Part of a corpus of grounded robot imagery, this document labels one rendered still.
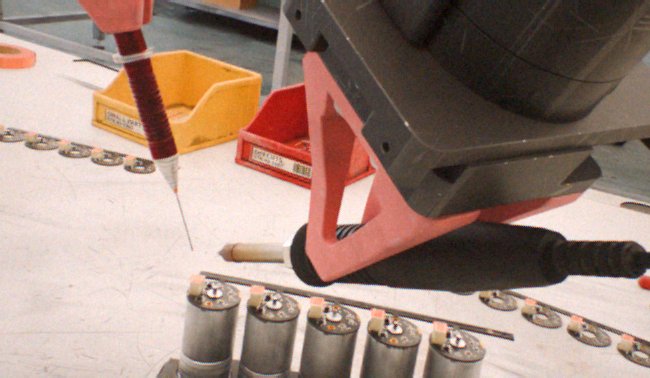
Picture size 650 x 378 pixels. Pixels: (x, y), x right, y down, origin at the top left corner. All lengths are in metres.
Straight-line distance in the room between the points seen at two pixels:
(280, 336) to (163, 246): 0.21
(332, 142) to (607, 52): 0.09
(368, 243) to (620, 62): 0.08
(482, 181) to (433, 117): 0.02
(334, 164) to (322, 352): 0.14
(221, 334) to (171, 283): 0.14
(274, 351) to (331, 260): 0.12
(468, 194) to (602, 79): 0.04
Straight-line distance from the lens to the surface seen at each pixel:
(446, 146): 0.18
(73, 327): 0.48
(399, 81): 0.19
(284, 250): 0.30
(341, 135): 0.25
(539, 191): 0.23
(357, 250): 0.25
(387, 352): 0.37
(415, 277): 0.25
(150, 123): 0.34
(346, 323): 0.37
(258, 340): 0.37
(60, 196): 0.63
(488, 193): 0.21
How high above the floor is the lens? 1.00
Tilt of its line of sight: 21 degrees down
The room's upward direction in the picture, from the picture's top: 9 degrees clockwise
